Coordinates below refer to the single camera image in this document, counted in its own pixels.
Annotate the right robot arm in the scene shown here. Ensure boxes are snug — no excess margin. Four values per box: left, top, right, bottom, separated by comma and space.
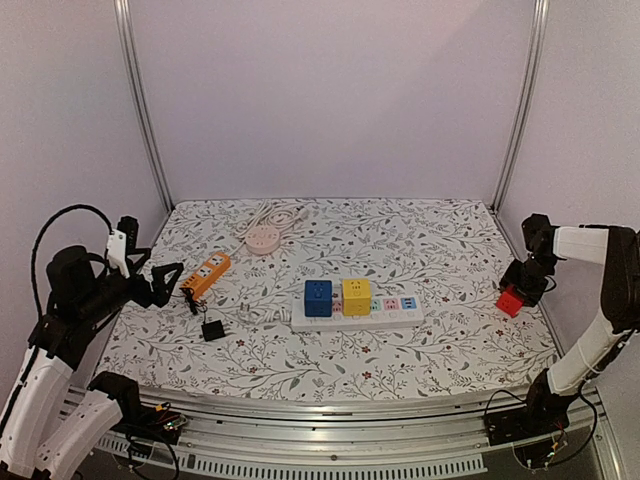
483, 213, 639, 445

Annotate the yellow cube socket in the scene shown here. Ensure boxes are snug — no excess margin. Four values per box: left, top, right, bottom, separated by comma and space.
342, 278, 372, 317

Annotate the orange power strip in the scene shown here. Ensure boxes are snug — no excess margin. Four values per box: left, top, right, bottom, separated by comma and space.
180, 252, 231, 301

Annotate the pink round socket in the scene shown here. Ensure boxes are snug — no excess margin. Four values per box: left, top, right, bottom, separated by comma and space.
244, 225, 281, 255

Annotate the left aluminium post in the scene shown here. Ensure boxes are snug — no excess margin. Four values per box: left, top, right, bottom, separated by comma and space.
114, 0, 175, 213

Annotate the black adapter cable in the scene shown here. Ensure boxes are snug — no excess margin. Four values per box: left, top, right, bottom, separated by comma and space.
172, 288, 211, 324

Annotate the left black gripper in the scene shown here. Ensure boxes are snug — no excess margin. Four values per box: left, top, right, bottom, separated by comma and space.
77, 248, 184, 324

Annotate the white power strip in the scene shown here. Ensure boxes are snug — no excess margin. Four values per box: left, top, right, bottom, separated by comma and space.
290, 296, 425, 332

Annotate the white cable of round socket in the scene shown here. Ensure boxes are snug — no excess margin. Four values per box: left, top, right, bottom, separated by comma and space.
234, 200, 311, 241

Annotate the right aluminium post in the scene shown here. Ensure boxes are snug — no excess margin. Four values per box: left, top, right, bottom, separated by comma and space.
490, 0, 550, 216

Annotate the blue cube socket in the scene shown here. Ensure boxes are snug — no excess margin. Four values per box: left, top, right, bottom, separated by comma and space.
303, 280, 333, 318

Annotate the aluminium post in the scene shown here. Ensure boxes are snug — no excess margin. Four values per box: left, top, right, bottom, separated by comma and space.
490, 0, 550, 216
114, 0, 175, 213

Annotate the red cube socket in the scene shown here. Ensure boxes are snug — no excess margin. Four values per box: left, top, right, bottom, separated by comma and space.
496, 286, 524, 318

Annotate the aluminium front rail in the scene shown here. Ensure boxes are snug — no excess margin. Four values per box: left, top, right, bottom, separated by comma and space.
78, 388, 625, 479

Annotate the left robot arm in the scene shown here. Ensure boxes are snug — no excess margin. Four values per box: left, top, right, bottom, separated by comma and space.
1, 204, 184, 479

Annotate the black power adapter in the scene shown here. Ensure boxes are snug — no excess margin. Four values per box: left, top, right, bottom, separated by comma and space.
201, 320, 226, 342

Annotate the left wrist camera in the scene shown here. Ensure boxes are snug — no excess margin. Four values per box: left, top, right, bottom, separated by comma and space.
106, 216, 139, 278

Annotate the floral table mat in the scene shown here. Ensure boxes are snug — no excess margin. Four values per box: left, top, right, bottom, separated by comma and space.
98, 199, 557, 402

